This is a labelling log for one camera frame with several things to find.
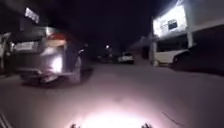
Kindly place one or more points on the white vehicle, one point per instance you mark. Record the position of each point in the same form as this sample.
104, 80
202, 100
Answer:
126, 58

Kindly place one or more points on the grey asphalt road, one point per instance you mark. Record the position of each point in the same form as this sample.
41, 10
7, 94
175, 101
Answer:
133, 90

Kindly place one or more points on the white car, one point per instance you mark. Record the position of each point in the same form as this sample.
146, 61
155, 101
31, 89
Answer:
166, 56

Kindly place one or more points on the silver car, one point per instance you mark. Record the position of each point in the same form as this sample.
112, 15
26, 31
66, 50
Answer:
43, 55

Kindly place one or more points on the robot's own part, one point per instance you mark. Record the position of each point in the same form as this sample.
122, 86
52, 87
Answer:
146, 126
74, 126

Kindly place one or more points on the white building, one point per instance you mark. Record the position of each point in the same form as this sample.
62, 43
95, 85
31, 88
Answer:
180, 23

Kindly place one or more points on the dark car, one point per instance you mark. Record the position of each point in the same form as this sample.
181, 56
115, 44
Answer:
200, 60

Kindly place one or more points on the dark building with lit sign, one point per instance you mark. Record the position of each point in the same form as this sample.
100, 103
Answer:
23, 16

